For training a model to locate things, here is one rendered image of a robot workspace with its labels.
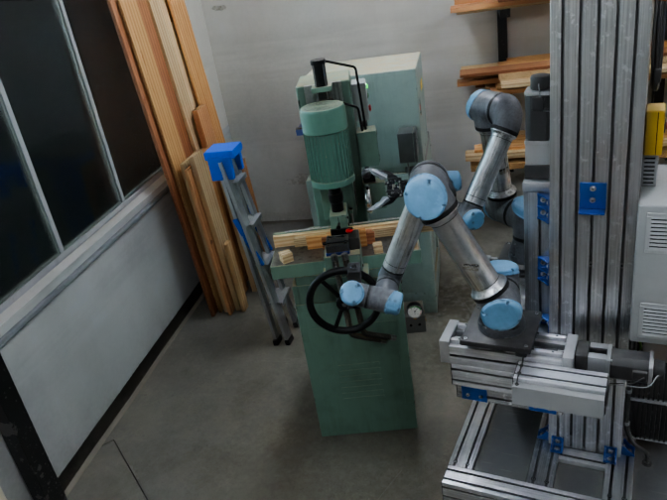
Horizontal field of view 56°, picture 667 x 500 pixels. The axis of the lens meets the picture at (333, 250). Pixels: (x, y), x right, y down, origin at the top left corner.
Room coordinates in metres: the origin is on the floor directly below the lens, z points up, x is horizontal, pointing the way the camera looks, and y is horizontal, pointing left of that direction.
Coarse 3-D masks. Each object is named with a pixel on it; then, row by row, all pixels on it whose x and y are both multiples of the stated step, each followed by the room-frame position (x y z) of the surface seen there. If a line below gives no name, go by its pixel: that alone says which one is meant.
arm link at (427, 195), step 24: (432, 168) 1.67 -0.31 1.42; (408, 192) 1.60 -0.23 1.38; (432, 192) 1.57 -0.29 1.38; (432, 216) 1.57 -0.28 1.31; (456, 216) 1.60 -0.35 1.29; (456, 240) 1.58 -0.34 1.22; (480, 264) 1.57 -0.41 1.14; (480, 288) 1.56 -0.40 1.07; (504, 288) 1.55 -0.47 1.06; (480, 312) 1.55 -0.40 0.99; (504, 312) 1.52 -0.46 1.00
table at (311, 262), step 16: (384, 240) 2.33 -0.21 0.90; (304, 256) 2.30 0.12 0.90; (320, 256) 2.28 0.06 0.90; (368, 256) 2.22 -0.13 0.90; (384, 256) 2.21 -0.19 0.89; (416, 256) 2.20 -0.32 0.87; (272, 272) 2.26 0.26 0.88; (288, 272) 2.25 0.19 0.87; (304, 272) 2.24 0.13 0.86; (320, 272) 2.24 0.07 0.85; (368, 272) 2.15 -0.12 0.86
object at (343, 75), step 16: (304, 80) 2.67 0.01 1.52; (336, 80) 2.57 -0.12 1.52; (304, 96) 2.58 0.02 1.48; (352, 112) 2.56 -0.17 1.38; (352, 128) 2.56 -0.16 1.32; (352, 144) 2.56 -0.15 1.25; (352, 160) 2.56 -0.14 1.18; (320, 192) 2.58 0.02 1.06; (320, 208) 2.58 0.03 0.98; (320, 224) 2.58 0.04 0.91
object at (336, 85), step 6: (312, 84) 2.57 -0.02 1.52; (336, 84) 2.55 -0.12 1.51; (306, 90) 2.56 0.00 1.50; (336, 90) 2.55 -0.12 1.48; (306, 96) 2.56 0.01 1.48; (312, 96) 2.56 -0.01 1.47; (330, 96) 2.55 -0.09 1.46; (336, 96) 2.55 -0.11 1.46; (306, 102) 2.56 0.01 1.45; (312, 102) 2.56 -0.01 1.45; (354, 186) 2.55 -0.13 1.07
